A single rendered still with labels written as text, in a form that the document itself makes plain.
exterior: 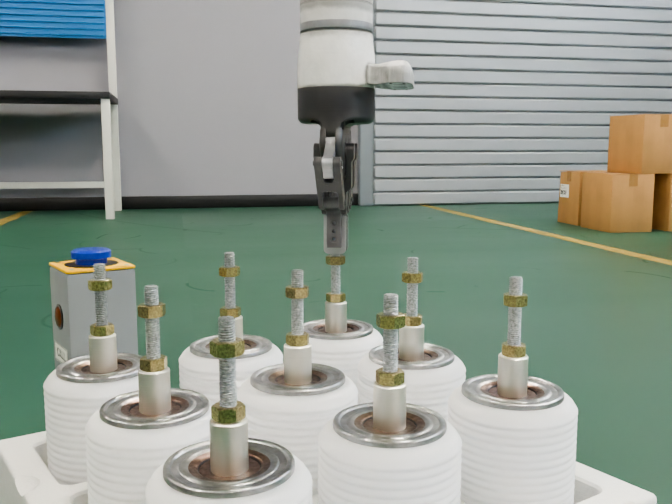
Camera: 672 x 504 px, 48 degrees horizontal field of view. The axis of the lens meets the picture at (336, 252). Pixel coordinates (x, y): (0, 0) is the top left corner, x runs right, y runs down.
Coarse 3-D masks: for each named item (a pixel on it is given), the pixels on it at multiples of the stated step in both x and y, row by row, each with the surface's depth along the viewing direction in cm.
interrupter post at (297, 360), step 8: (288, 352) 58; (296, 352) 58; (304, 352) 58; (288, 360) 58; (296, 360) 58; (304, 360) 58; (288, 368) 59; (296, 368) 58; (304, 368) 58; (288, 376) 59; (296, 376) 58; (304, 376) 59; (296, 384) 58
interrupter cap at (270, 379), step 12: (264, 372) 61; (276, 372) 61; (312, 372) 61; (324, 372) 61; (336, 372) 61; (252, 384) 58; (264, 384) 58; (276, 384) 58; (288, 384) 59; (312, 384) 58; (324, 384) 58; (336, 384) 57
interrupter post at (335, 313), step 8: (328, 304) 75; (336, 304) 74; (344, 304) 75; (328, 312) 75; (336, 312) 74; (344, 312) 75; (328, 320) 75; (336, 320) 74; (344, 320) 75; (328, 328) 75; (336, 328) 75; (344, 328) 75
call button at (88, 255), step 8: (80, 248) 78; (88, 248) 78; (96, 248) 78; (104, 248) 78; (72, 256) 77; (80, 256) 76; (88, 256) 76; (96, 256) 76; (104, 256) 77; (80, 264) 77; (88, 264) 77
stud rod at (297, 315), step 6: (294, 270) 58; (300, 270) 58; (294, 276) 58; (300, 276) 58; (294, 282) 58; (300, 282) 58; (294, 300) 58; (300, 300) 58; (294, 306) 58; (300, 306) 58; (294, 312) 58; (300, 312) 58; (294, 318) 58; (300, 318) 58; (294, 324) 59; (300, 324) 59; (294, 330) 59; (300, 330) 59
